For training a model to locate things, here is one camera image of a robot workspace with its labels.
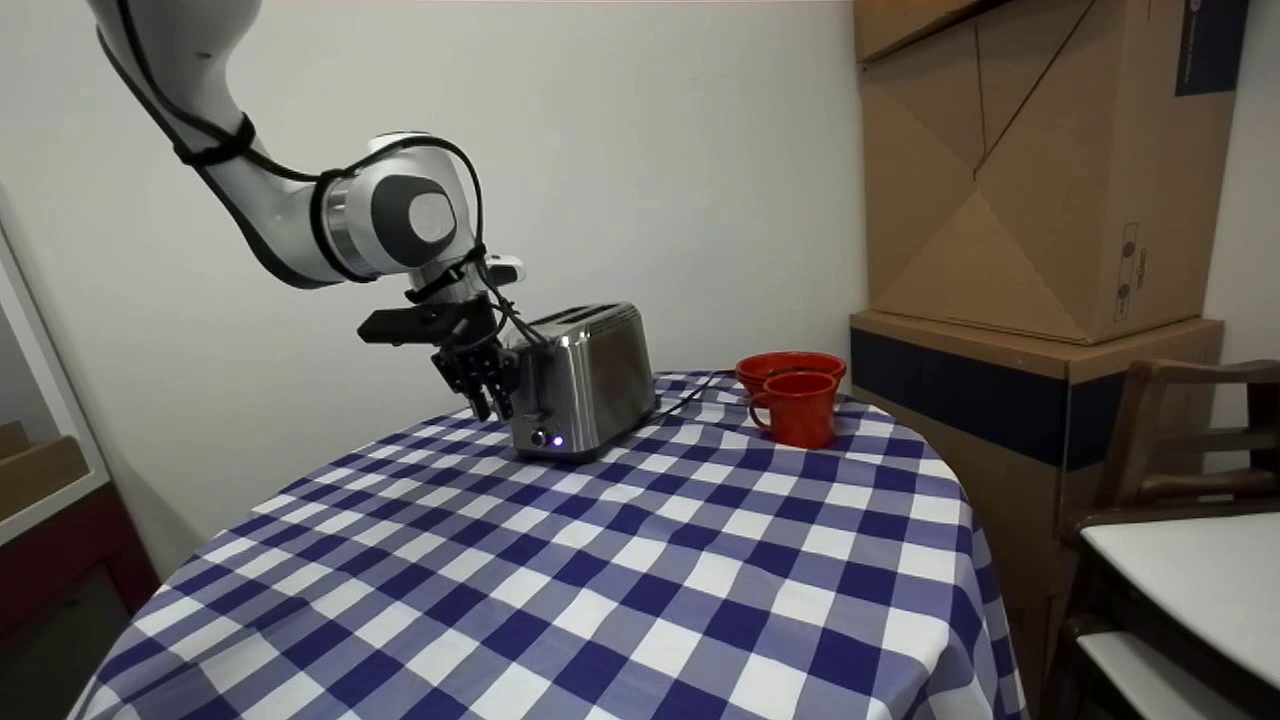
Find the silver metal toaster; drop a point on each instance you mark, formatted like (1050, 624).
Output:
(580, 383)

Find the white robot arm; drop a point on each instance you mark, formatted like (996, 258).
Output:
(414, 207)

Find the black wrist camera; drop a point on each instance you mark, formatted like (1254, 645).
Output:
(411, 327)

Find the large upper cardboard box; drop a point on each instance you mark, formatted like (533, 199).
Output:
(1045, 164)

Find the white shelf unit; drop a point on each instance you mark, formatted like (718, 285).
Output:
(61, 517)

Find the red mug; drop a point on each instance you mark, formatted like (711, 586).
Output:
(796, 409)

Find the dark wooden chair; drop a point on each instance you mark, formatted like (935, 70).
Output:
(1175, 606)

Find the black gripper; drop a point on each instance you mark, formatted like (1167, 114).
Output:
(474, 361)

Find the blue white checkered tablecloth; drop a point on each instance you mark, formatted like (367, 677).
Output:
(688, 574)

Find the lower cardboard box blue band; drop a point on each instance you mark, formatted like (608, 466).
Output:
(1026, 426)

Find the red bowl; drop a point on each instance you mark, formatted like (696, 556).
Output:
(761, 364)

